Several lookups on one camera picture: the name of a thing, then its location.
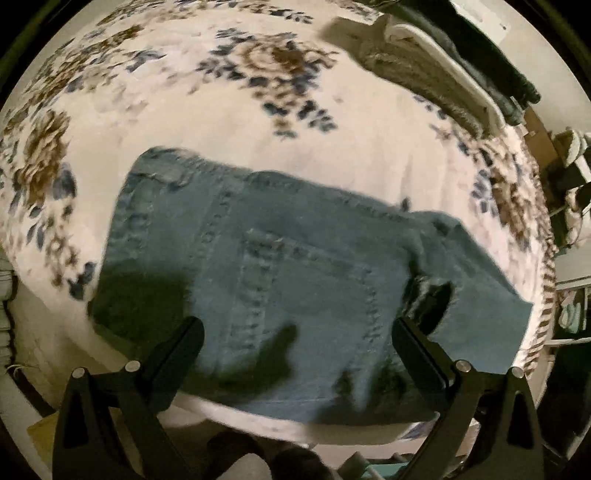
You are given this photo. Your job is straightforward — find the blue denim pants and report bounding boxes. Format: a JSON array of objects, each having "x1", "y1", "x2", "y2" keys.
[{"x1": 88, "y1": 147, "x2": 534, "y2": 424}]

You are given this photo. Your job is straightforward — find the white shelf rack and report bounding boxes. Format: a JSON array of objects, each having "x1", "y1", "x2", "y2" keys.
[{"x1": 547, "y1": 129, "x2": 591, "y2": 347}]

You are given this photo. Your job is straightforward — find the folded grey knit cloth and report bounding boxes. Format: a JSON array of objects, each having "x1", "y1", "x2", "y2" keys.
[{"x1": 320, "y1": 16, "x2": 485, "y2": 139}]

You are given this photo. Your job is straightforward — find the folded white cloth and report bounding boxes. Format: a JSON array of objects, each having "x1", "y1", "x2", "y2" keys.
[{"x1": 383, "y1": 21, "x2": 509, "y2": 132}]

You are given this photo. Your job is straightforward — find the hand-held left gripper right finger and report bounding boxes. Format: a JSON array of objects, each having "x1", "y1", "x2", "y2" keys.
[{"x1": 392, "y1": 316, "x2": 557, "y2": 480}]

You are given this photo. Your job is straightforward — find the white floral blanket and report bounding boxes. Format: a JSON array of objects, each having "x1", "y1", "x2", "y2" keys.
[{"x1": 0, "y1": 0, "x2": 559, "y2": 446}]

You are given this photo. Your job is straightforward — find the dark folded clothing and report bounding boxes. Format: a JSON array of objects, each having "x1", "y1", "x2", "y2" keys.
[{"x1": 383, "y1": 0, "x2": 542, "y2": 126}]

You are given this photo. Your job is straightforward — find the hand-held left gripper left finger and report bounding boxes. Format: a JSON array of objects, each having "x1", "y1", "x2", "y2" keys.
[{"x1": 52, "y1": 316, "x2": 205, "y2": 480}]

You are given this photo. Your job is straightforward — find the brown cardboard box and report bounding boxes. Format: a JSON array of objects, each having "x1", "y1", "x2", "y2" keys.
[{"x1": 522, "y1": 107, "x2": 561, "y2": 178}]

